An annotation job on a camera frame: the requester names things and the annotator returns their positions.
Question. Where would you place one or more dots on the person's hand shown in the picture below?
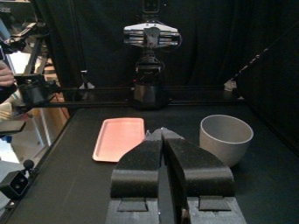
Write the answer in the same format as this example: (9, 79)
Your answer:
(5, 74)

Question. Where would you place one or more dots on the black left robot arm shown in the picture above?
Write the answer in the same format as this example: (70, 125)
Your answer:
(149, 93)

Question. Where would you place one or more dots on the black slanted frame post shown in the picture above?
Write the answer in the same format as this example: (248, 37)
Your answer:
(33, 55)

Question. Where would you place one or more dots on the black cloth curtain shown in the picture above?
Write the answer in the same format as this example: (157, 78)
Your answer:
(100, 43)

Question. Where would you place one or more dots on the dark-sleeved person's forearm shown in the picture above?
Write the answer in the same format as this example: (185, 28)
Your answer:
(5, 92)

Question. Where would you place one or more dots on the black cylindrical clamp device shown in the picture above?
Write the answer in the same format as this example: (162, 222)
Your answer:
(34, 90)

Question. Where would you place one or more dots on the black box table camera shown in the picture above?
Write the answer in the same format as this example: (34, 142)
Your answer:
(14, 183)

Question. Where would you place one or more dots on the black ball-head camera mount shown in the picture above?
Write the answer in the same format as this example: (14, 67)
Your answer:
(28, 165)

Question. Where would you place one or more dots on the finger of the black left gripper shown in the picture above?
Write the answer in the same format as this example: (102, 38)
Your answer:
(146, 37)
(154, 37)

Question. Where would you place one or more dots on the pink rectangular plate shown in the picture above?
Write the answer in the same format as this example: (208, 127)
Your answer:
(118, 138)

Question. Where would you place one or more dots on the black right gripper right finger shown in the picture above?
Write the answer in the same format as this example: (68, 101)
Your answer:
(201, 172)

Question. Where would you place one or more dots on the black frame rail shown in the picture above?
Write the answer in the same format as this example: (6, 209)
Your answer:
(104, 103)

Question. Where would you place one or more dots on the grey round cup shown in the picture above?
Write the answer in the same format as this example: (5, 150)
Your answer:
(222, 137)

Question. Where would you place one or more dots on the grey cloth clip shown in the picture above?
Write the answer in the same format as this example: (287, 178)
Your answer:
(85, 83)
(229, 85)

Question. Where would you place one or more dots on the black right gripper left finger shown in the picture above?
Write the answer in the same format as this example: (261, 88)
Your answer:
(136, 166)

